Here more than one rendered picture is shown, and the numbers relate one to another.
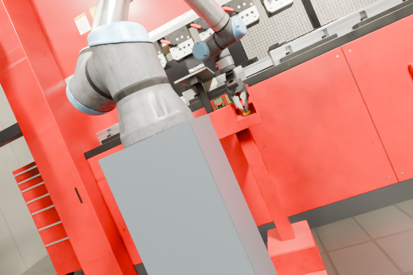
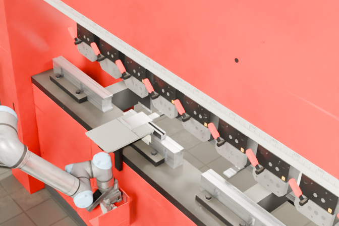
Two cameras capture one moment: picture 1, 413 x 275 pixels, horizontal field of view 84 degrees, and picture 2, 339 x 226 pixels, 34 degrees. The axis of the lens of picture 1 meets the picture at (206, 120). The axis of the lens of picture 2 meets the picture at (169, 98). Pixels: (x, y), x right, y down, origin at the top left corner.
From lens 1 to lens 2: 2.31 m
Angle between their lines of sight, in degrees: 48
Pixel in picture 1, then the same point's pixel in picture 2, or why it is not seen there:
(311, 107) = not seen: outside the picture
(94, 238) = not seen: hidden behind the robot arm
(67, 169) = (11, 86)
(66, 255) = not seen: hidden behind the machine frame
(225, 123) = (82, 213)
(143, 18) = (115, 17)
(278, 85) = (171, 213)
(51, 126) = (6, 45)
